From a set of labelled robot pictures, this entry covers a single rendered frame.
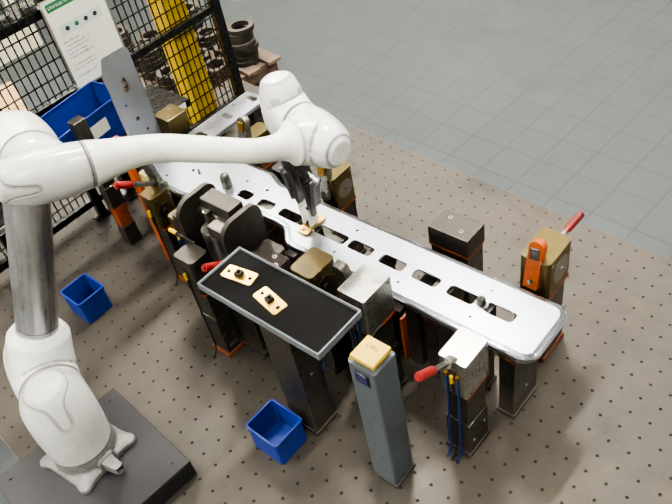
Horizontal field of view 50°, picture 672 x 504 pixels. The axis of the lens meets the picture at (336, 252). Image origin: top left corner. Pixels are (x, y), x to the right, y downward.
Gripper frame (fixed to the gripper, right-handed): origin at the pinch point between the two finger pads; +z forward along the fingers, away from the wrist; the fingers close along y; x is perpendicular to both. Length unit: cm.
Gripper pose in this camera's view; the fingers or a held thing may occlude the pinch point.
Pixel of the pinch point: (308, 212)
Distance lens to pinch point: 191.2
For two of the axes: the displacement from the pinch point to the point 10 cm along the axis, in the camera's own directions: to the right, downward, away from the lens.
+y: 7.6, 3.6, -5.5
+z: 1.5, 7.1, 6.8
